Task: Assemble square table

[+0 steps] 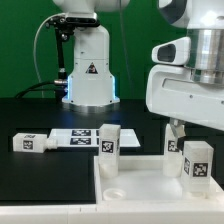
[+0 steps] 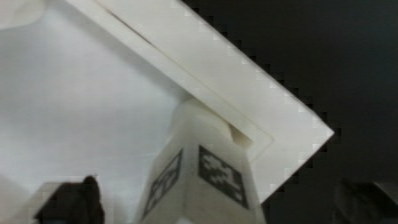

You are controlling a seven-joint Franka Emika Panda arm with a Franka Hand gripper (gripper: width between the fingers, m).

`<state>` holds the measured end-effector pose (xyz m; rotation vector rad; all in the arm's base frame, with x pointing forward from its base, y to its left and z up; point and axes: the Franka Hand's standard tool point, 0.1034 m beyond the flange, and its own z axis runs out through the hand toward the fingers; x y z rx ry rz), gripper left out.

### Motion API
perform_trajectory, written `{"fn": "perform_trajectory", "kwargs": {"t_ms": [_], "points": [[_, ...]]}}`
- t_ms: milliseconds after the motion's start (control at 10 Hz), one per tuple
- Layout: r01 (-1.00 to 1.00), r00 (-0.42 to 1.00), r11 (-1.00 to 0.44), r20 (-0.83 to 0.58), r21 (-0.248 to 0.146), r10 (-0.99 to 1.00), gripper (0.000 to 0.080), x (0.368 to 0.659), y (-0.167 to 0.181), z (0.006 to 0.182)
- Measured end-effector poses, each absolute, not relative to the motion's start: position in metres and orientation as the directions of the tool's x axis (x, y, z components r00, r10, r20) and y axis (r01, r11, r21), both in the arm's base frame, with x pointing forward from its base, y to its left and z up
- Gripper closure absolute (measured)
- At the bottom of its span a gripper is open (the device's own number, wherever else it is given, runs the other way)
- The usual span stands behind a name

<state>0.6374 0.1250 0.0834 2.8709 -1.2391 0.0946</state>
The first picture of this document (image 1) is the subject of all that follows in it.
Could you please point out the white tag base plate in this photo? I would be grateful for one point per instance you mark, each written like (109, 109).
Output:
(90, 137)

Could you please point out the black camera stand pole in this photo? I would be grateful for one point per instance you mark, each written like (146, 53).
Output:
(62, 74)

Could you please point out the white square tabletop tray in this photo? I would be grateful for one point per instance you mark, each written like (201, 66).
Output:
(140, 179)

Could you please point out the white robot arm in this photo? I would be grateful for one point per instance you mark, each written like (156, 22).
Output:
(91, 85)

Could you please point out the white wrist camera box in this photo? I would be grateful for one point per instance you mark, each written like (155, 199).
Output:
(176, 52)

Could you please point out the black camera on stand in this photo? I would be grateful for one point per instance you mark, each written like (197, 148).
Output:
(73, 20)

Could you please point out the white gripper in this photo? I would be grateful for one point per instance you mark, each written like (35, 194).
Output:
(171, 93)

